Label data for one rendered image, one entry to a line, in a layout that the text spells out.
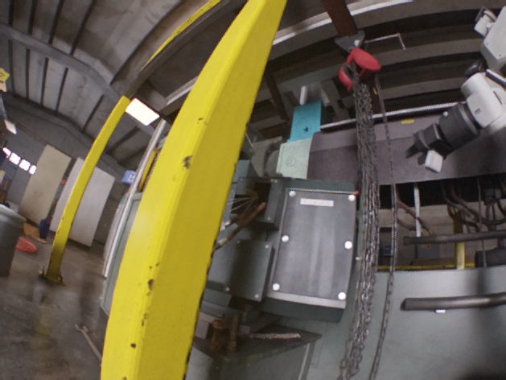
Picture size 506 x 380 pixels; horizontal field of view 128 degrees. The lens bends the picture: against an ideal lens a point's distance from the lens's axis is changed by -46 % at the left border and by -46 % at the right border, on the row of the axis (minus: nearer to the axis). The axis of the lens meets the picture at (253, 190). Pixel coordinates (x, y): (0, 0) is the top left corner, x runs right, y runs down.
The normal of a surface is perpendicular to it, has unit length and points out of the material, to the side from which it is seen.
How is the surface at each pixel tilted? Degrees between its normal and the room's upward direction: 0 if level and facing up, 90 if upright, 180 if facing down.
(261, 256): 90
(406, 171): 90
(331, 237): 90
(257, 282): 90
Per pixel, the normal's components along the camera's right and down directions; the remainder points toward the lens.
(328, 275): -0.30, -0.43
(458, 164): -0.58, -0.43
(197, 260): 0.79, -0.08
